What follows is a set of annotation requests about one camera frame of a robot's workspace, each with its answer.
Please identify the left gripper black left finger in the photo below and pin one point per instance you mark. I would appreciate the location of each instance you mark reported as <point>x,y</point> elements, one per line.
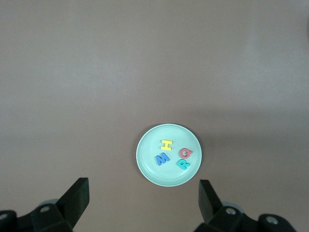
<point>53,217</point>

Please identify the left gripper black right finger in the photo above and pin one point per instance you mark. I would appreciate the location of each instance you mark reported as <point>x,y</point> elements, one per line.
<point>227,220</point>

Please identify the teal foam letter R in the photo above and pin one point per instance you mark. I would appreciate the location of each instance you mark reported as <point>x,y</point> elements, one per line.
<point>183,164</point>

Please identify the red foam letter Q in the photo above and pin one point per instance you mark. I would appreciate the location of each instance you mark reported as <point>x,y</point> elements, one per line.
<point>182,154</point>

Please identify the blue foam letter W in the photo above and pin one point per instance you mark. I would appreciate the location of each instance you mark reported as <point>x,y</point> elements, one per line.
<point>162,159</point>

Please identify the yellow foam letter H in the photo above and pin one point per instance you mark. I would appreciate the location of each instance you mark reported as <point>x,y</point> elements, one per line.
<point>166,145</point>

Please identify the pale green plate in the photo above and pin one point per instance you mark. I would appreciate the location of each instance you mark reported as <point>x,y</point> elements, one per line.
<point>149,174</point>

